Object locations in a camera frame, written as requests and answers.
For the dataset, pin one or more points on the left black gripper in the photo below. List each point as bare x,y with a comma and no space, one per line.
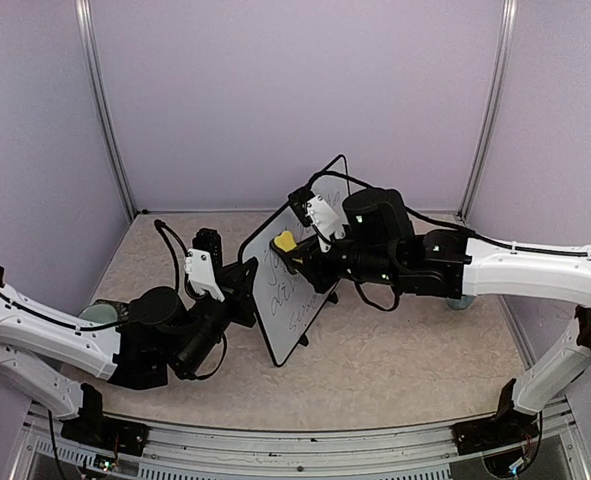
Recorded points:
232,279

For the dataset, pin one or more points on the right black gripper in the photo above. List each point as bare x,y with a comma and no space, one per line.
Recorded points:
313,269

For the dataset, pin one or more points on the yellow black whiteboard eraser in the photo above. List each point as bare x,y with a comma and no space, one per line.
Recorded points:
285,247

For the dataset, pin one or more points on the whiteboard wire stand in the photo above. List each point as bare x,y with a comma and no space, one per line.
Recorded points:
331,300

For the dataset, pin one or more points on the white whiteboard black frame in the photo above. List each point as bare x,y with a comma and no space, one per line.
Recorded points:
286,304

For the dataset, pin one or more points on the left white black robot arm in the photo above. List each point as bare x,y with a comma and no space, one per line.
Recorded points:
152,337

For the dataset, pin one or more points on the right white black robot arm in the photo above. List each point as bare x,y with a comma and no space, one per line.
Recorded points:
372,240

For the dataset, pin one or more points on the pale green ceramic bowl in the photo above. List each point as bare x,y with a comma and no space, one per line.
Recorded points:
99,314

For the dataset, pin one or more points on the light blue ceramic mug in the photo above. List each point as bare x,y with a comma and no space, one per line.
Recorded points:
460,304

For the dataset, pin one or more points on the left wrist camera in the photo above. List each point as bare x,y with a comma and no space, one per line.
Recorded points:
202,260

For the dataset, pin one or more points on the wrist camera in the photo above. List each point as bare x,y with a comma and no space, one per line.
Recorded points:
313,211
202,260

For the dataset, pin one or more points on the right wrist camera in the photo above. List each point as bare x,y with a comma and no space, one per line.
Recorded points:
313,211

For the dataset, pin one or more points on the aluminium front rail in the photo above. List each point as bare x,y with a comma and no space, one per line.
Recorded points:
175,451

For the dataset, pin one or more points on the left aluminium corner post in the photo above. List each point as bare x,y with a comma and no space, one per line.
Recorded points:
84,16

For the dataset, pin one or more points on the aluminium corner post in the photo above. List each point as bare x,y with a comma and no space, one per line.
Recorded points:
492,107
84,16

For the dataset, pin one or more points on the right aluminium corner post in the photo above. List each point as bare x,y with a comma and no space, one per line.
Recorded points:
492,107

